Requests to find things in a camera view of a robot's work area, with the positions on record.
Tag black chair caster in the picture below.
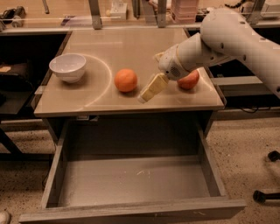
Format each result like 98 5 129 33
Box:
253 190 280 204
268 150 280 162

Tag black chair caster upper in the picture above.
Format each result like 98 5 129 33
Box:
268 150 280 162

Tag orange fruit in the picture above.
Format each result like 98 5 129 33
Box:
114 69 137 93

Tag white box on shelf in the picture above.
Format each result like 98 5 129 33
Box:
109 1 128 20

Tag pink stacked trays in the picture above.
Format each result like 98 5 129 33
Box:
171 0 199 24

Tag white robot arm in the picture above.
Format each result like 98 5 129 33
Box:
138 8 280 102

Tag black side table left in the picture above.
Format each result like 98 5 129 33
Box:
0 60 55 162

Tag white ceramic bowl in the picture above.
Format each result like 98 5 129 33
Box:
49 53 87 83

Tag black chair caster lower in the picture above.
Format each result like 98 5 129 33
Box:
253 190 280 204

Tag grey cabinet with beige top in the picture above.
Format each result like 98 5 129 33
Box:
34 28 224 141

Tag red apple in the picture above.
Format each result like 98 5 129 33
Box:
177 70 200 90

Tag open grey wooden drawer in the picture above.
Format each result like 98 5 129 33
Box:
19 117 246 224

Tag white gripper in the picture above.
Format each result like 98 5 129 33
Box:
137 45 189 103

